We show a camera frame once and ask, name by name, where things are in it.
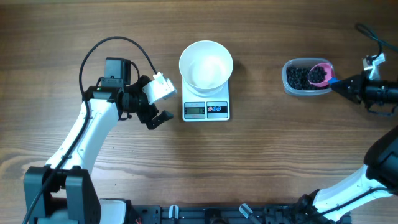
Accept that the pink scoop blue handle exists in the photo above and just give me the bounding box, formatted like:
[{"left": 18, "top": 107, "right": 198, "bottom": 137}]
[{"left": 307, "top": 63, "right": 339, "bottom": 88}]

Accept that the white bowl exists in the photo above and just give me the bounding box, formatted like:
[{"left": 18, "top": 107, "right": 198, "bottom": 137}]
[{"left": 178, "top": 40, "right": 234, "bottom": 93}]

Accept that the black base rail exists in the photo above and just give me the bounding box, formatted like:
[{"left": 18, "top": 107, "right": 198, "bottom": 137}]
[{"left": 126, "top": 203, "right": 334, "bottom": 224}]

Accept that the clear container of black beans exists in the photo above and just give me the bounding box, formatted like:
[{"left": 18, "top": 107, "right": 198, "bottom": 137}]
[{"left": 282, "top": 58, "right": 332, "bottom": 96}]

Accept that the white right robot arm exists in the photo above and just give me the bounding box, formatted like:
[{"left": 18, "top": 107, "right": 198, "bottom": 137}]
[{"left": 292, "top": 71, "right": 397, "bottom": 223}]

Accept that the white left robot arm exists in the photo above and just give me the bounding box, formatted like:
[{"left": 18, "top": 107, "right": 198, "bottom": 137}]
[{"left": 24, "top": 57, "right": 177, "bottom": 223}]

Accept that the white digital kitchen scale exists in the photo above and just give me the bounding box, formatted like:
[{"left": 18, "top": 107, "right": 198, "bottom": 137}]
[{"left": 182, "top": 80, "right": 230, "bottom": 122}]

